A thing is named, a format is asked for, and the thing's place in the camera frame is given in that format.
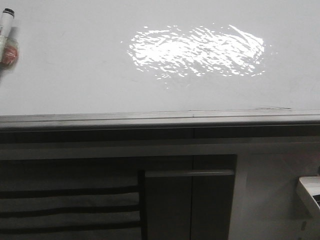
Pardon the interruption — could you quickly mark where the dark grey cabinet panel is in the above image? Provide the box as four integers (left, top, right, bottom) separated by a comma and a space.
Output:
144, 169, 235, 240

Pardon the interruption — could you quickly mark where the white whiteboard marker pen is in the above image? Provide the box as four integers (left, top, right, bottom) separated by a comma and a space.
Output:
0, 8, 19, 69

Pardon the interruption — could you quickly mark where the white plastic tray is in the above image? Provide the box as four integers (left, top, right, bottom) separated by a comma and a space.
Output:
296, 176, 320, 219

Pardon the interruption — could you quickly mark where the dark slatted chair back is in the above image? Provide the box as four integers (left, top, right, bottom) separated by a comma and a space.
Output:
0, 171, 147, 240

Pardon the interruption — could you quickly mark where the grey aluminium whiteboard frame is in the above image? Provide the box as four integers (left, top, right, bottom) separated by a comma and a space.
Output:
0, 107, 320, 132

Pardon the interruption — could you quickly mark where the white glossy whiteboard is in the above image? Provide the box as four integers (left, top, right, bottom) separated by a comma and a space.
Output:
0, 0, 320, 116

